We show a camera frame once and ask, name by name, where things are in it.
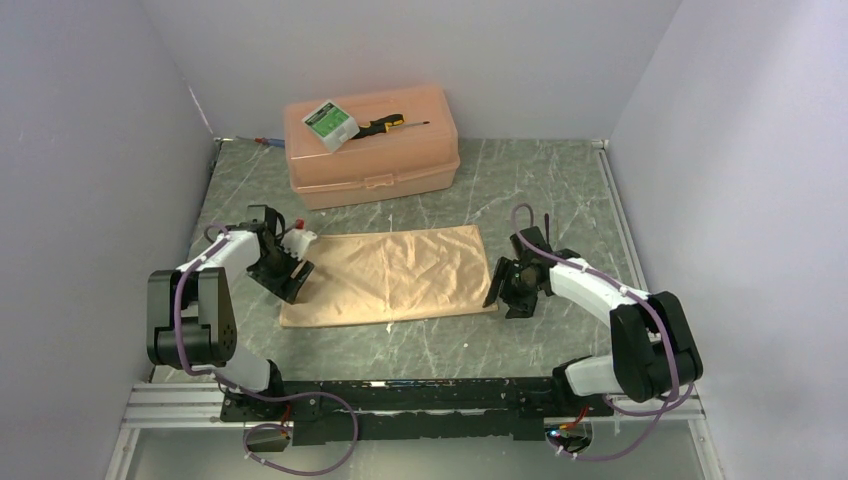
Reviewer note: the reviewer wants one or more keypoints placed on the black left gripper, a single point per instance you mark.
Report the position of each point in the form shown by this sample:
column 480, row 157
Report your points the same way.
column 281, row 284

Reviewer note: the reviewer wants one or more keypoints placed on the peach satin napkin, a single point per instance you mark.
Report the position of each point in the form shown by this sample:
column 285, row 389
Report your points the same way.
column 370, row 278

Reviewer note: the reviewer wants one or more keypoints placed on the yellow black screwdriver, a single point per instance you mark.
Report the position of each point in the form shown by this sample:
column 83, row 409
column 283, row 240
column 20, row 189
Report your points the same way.
column 385, row 124

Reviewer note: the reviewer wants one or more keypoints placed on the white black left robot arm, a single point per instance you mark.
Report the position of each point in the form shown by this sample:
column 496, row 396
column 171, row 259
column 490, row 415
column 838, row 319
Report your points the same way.
column 190, row 319

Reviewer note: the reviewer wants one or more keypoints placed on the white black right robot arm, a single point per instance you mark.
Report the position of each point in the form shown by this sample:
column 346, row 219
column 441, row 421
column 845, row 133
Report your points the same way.
column 652, row 351

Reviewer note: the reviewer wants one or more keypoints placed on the aluminium frame rail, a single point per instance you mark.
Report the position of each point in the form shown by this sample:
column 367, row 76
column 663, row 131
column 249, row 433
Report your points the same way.
column 194, row 406

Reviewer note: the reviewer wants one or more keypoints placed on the red blue pen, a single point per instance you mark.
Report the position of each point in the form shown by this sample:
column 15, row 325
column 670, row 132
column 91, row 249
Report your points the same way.
column 265, row 141

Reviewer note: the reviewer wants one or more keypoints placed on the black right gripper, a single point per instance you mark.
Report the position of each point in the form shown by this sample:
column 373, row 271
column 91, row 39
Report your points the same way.
column 520, row 307

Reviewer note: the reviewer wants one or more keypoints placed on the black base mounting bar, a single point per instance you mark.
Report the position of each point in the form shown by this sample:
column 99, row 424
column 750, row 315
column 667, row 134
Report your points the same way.
column 521, row 408

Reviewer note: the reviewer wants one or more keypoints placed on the green white small box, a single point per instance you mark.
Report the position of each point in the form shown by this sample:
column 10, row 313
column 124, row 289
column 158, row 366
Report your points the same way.
column 331, row 124

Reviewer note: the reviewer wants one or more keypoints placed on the peach plastic storage box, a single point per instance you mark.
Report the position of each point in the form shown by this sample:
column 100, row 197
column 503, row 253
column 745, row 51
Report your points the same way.
column 403, row 162

